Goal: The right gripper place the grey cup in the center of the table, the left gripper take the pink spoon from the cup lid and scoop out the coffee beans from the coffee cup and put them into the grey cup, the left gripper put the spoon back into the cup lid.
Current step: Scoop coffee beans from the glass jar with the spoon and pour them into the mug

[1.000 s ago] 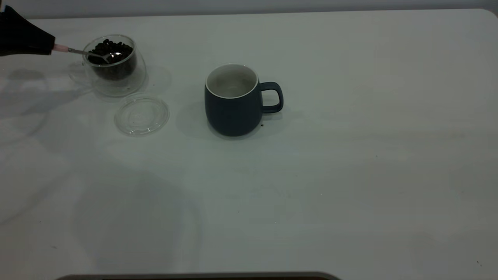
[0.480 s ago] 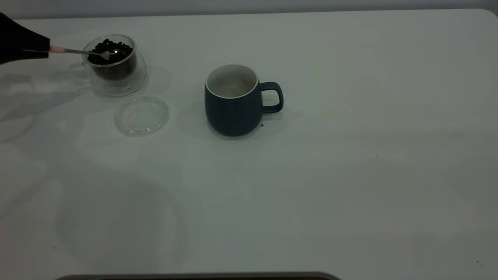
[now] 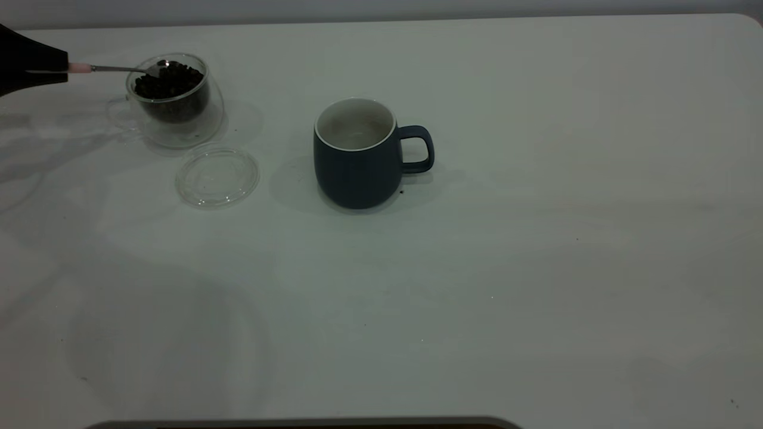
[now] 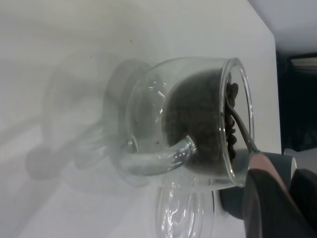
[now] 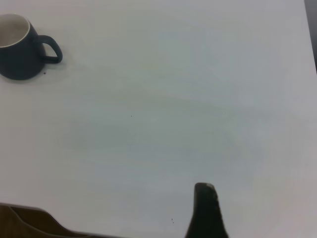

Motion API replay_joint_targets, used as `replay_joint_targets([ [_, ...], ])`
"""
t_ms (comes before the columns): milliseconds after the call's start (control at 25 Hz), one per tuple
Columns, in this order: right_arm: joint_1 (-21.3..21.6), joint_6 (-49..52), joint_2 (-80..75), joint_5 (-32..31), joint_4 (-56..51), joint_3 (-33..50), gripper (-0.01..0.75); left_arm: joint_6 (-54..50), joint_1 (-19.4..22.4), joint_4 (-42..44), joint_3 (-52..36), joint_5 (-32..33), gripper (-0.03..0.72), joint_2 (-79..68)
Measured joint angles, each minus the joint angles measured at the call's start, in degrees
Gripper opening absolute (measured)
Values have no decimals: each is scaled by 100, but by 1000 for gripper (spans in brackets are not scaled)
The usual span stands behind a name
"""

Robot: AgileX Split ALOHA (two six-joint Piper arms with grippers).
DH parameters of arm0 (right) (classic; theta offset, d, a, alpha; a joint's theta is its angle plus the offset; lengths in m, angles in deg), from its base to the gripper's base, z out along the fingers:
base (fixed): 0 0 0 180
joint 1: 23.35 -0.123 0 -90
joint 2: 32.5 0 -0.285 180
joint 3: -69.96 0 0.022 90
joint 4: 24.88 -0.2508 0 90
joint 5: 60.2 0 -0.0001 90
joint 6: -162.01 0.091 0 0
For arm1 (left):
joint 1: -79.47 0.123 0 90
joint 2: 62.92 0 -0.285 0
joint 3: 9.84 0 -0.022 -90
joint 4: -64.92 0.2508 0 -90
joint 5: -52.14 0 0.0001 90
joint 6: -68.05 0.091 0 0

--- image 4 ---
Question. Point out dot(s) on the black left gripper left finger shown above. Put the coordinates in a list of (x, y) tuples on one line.
[(267, 213)]

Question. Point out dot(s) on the dark background equipment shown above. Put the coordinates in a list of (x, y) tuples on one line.
[(297, 104)]

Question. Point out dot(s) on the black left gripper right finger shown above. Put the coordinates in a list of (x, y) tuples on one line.
[(307, 193)]

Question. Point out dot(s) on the clear round glass lid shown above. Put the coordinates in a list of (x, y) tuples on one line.
[(183, 213)]

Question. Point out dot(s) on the clear double-wall glass cup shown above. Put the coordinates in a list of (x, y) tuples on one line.
[(148, 104)]

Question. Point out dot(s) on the dark blue-grey ceramic mug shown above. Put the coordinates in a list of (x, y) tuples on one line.
[(275, 161)]

